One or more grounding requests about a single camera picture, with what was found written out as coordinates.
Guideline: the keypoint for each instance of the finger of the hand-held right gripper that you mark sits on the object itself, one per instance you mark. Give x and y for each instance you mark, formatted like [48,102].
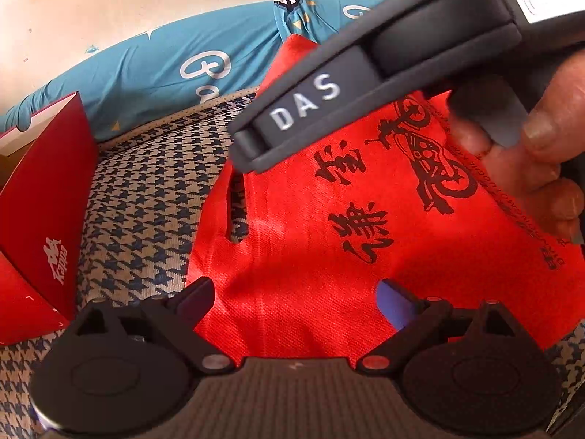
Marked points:
[249,148]

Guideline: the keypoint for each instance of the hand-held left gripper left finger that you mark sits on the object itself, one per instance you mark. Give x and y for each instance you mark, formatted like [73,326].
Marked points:
[196,302]

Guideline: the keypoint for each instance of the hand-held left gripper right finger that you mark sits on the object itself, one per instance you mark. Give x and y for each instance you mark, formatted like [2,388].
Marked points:
[397,304]

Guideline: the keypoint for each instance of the red nonwoven shopping bag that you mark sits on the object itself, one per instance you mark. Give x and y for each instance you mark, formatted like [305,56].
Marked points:
[297,260]

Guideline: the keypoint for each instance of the person's right hand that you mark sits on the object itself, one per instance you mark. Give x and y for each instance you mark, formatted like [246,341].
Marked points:
[548,132]

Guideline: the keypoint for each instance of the long blue pillow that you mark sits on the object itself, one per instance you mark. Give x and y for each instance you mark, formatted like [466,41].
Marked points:
[137,68]

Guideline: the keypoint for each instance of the red shoe box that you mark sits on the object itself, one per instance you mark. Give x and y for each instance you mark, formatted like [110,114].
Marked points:
[41,201]

